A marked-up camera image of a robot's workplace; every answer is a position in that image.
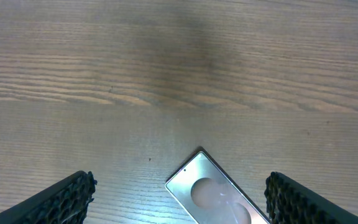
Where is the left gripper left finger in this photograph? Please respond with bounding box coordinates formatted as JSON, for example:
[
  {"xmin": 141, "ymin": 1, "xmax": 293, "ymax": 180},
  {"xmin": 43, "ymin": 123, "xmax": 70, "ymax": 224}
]
[{"xmin": 0, "ymin": 170, "xmax": 97, "ymax": 224}]

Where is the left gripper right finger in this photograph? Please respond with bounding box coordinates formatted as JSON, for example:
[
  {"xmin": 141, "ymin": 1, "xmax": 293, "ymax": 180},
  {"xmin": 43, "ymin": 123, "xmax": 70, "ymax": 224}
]
[{"xmin": 264, "ymin": 172, "xmax": 358, "ymax": 224}]

